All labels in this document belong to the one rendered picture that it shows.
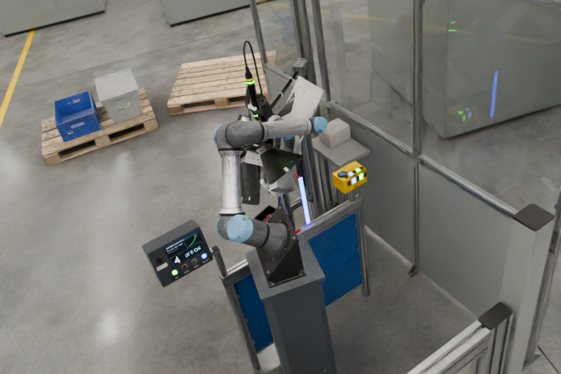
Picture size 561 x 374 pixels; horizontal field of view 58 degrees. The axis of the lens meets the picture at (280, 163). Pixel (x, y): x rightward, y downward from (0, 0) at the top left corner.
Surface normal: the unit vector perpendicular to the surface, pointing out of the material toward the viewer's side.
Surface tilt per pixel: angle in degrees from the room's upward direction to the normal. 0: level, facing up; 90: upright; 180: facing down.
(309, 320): 90
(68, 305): 0
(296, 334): 90
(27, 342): 0
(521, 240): 90
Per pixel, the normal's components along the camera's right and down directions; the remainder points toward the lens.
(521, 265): -0.83, 0.43
